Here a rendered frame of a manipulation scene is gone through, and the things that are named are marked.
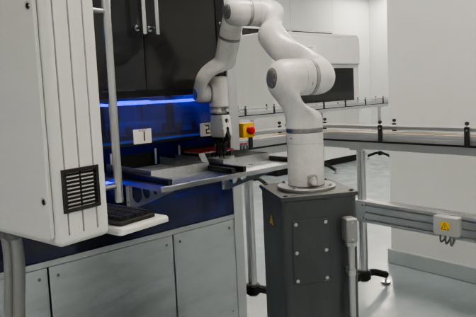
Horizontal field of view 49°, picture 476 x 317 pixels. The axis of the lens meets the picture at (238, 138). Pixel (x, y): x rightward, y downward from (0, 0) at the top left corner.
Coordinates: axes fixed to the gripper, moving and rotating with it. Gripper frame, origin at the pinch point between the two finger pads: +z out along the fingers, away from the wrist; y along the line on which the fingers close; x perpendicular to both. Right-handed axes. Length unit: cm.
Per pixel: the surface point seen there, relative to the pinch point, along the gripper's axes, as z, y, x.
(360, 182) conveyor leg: 29, -5, -94
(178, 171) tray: 4.1, -15.3, 33.9
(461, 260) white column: 81, -35, -152
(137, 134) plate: -9.0, 10.6, 35.0
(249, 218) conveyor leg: 43, 26, -38
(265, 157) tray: 4.3, -15.2, -12.3
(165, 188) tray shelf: 7, -29, 49
